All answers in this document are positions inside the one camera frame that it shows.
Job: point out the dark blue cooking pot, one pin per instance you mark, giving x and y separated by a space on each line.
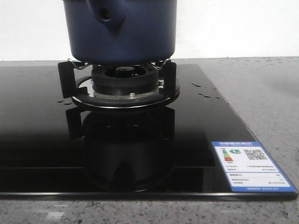
121 31

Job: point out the black metal pot support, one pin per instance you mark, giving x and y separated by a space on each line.
82 93

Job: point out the black round gas burner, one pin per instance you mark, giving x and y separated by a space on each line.
123 80

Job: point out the black glass gas stove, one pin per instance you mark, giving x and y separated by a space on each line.
51 148

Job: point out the blue energy label sticker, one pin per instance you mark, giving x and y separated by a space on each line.
249 168

